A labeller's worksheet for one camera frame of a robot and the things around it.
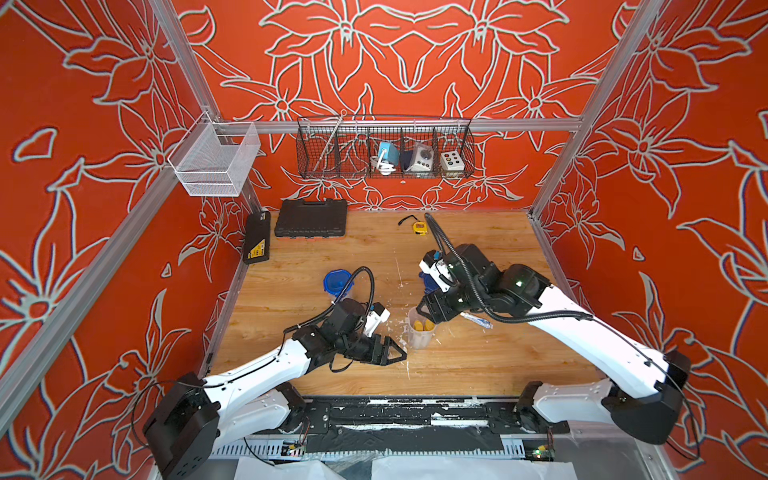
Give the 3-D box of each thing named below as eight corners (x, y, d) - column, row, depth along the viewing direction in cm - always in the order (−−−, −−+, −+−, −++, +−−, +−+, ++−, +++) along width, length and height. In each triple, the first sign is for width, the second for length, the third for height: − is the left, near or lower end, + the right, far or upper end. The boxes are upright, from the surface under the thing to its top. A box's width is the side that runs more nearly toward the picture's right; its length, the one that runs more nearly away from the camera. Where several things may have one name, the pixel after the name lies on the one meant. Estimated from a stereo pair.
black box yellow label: (246, 264, 107) (243, 259, 104) (246, 218, 122) (243, 212, 119) (273, 258, 108) (270, 252, 106) (269, 213, 123) (267, 207, 121)
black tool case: (275, 243, 112) (270, 233, 108) (285, 209, 124) (281, 199, 120) (345, 243, 112) (344, 233, 108) (349, 209, 124) (348, 199, 120)
